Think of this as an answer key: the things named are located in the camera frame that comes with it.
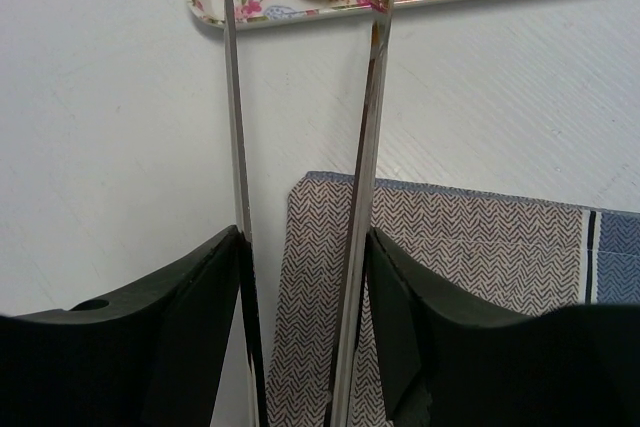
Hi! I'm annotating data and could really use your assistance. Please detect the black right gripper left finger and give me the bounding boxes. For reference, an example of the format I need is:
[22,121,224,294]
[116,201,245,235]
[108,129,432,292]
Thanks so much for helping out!
[1,227,239,426]

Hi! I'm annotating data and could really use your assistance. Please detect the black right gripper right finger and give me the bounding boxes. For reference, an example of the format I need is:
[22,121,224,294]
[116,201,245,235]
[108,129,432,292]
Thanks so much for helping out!
[365,229,639,426]

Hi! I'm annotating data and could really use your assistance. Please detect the stainless steel tongs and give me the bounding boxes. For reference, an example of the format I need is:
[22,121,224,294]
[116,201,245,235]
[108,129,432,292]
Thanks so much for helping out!
[224,0,394,426]

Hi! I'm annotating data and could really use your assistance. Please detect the blue patchwork placemat cloth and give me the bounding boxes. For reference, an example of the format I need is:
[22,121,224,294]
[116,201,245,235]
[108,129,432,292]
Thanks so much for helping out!
[263,170,640,427]

